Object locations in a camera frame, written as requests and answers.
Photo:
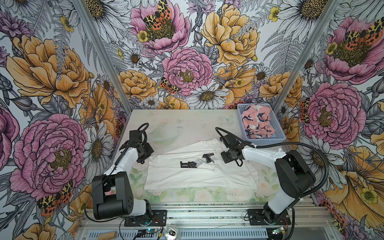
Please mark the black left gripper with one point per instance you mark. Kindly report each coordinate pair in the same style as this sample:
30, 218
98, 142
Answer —
150, 151

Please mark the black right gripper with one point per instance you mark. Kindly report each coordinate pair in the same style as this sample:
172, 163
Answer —
225, 159

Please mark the white t-shirt with robot print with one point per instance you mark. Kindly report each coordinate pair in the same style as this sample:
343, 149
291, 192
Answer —
199, 165

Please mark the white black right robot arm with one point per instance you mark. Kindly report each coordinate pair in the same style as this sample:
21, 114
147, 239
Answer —
294, 175

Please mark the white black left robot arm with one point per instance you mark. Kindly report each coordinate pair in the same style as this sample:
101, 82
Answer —
112, 195

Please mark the light blue perforated laundry basket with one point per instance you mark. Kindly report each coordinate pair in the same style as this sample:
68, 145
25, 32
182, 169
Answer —
279, 135

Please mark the pink patterned garment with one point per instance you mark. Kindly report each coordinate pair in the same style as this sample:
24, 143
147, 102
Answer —
256, 121

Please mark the wooden stick end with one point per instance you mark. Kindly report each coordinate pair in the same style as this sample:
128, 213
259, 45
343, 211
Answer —
108, 236

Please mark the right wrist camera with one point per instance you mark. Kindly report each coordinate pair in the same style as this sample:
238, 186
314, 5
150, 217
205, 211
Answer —
229, 139

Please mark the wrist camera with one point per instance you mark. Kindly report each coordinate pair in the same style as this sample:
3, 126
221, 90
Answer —
136, 138
229, 139

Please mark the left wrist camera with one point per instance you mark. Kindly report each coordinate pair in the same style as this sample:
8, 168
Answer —
136, 138

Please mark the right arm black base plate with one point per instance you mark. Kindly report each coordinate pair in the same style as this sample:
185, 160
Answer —
261, 217

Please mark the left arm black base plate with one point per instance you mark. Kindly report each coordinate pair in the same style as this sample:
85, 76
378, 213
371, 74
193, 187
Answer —
157, 218

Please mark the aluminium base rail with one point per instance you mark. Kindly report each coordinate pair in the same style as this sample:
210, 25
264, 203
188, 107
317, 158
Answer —
231, 215

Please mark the grey slotted cable duct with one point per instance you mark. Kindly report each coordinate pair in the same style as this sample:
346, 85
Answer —
193, 234

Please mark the left aluminium corner post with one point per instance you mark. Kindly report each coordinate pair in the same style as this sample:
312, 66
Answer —
97, 41

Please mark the aluminium corner post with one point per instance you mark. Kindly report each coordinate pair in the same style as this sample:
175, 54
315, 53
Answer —
97, 41
323, 22

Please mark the right aluminium corner post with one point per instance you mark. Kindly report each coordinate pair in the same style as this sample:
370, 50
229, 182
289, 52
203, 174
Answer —
323, 22

